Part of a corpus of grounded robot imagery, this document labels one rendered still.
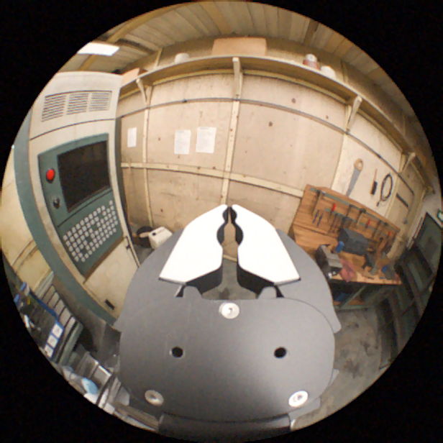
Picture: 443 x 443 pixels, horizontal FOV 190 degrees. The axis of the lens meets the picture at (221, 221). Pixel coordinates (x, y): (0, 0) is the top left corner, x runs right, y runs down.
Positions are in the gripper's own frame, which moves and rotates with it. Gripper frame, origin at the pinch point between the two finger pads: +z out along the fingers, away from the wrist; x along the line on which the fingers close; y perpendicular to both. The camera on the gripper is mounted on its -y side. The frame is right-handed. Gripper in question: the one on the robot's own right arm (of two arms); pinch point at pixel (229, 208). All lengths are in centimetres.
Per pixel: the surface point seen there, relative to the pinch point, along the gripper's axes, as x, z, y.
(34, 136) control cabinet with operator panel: -74, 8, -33
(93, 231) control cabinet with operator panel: -75, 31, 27
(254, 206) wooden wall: 31, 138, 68
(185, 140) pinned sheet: -48, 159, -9
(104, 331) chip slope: -69, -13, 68
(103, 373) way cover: -71, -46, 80
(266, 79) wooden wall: 41, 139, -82
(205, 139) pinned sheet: -25, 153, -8
